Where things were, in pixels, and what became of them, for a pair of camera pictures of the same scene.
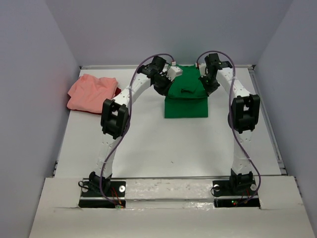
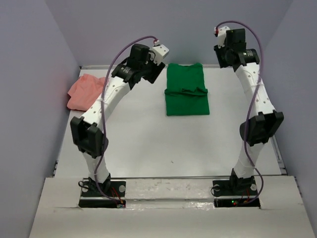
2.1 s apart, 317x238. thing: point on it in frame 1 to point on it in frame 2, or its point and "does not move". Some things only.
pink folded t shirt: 88,92 does not move
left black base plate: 103,194 does not move
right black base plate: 236,193 does not move
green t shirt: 186,96 does not move
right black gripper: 209,89 to 224,64
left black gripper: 165,90 to 156,71
